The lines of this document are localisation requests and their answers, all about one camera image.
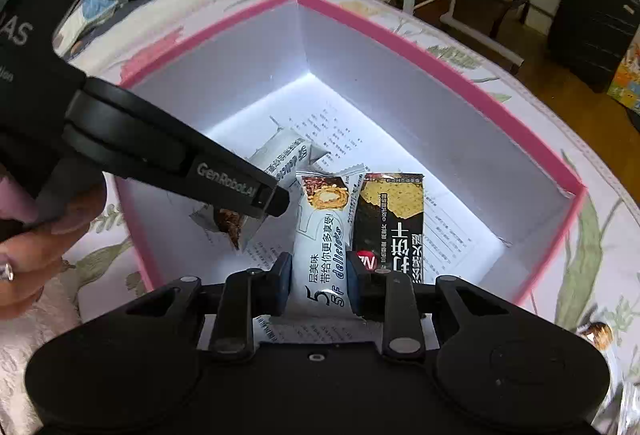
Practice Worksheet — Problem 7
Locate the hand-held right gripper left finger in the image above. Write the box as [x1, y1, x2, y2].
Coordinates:
[125, 252, 294, 363]

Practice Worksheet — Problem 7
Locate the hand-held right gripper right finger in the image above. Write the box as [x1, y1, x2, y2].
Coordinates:
[346, 254, 506, 361]

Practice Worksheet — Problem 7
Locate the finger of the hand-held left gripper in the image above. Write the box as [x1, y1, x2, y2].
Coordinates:
[64, 78, 292, 219]

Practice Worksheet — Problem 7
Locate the white snack bar packet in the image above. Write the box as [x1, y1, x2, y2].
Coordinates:
[291, 171, 368, 322]
[190, 128, 331, 251]

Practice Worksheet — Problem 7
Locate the pink cardboard box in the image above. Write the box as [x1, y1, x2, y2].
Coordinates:
[102, 0, 587, 311]

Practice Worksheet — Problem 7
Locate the person's left hand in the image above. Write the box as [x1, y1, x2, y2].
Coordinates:
[0, 172, 107, 322]

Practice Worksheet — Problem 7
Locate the black yellow cracker packet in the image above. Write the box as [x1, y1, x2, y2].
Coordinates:
[350, 172, 426, 288]

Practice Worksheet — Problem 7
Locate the floral bed sheet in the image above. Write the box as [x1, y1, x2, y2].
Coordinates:
[0, 0, 640, 435]

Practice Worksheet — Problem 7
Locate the colourful printed box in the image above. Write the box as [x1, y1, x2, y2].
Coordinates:
[607, 42, 640, 126]

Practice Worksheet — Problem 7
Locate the black suitcase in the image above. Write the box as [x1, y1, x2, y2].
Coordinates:
[547, 0, 640, 93]

